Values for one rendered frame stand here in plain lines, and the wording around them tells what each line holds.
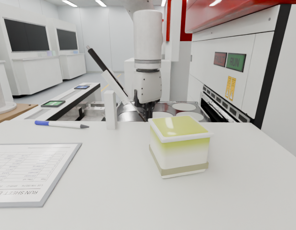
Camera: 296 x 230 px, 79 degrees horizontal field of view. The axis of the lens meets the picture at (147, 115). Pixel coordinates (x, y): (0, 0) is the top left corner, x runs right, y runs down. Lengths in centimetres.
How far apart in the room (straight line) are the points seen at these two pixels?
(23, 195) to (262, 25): 54
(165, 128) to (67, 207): 15
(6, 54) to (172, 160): 498
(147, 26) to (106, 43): 824
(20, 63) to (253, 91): 488
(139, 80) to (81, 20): 860
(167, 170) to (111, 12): 864
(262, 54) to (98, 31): 853
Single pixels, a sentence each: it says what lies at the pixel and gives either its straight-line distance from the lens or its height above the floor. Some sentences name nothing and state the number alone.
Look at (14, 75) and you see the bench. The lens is 514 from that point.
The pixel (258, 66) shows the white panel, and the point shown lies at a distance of 50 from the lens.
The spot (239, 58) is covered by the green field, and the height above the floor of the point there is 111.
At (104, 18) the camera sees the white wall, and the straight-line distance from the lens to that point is 884.
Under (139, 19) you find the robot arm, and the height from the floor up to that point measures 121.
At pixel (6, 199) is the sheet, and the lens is 30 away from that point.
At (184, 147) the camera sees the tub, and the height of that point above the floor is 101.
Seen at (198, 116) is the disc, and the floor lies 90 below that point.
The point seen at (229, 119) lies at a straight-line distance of 60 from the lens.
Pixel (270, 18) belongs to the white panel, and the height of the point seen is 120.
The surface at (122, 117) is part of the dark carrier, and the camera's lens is 67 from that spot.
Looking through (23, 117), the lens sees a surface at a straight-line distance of 60.
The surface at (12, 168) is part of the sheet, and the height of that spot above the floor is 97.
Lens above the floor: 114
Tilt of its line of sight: 21 degrees down
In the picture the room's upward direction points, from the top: straight up
